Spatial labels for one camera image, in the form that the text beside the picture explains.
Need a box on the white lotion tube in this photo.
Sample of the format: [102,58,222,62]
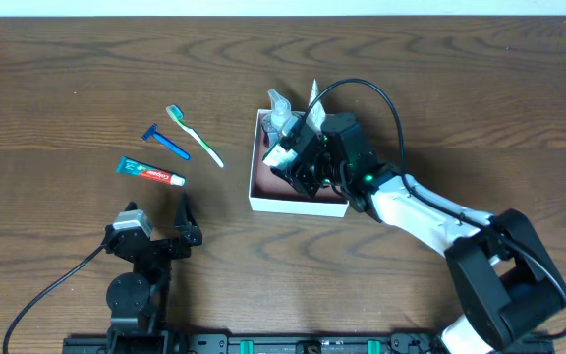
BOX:
[306,80,326,137]

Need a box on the Colgate toothpaste tube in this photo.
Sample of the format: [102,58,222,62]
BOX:
[116,156,186,187]

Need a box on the green white small packet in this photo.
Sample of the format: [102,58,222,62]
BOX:
[262,144,298,169]

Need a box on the clear pump soap bottle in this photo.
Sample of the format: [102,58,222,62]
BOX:
[261,88,293,147]

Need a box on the green white toothbrush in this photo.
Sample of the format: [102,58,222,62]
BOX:
[166,104,225,168]

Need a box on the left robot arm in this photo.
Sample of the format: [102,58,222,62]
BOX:
[102,194,202,353]

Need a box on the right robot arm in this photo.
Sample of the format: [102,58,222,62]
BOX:
[262,113,566,353]

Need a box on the blue disposable razor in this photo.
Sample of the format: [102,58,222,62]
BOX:
[141,124,191,160]

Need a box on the white open cardboard box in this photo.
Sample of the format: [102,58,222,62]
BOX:
[248,109,349,218]

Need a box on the left black cable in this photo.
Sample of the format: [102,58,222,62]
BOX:
[1,243,108,354]

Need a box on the black cable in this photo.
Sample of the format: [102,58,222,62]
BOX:
[1,243,108,354]
[292,78,566,340]

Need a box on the right black cable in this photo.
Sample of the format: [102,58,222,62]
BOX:
[292,78,566,340]

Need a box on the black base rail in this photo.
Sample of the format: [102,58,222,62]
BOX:
[61,331,556,354]

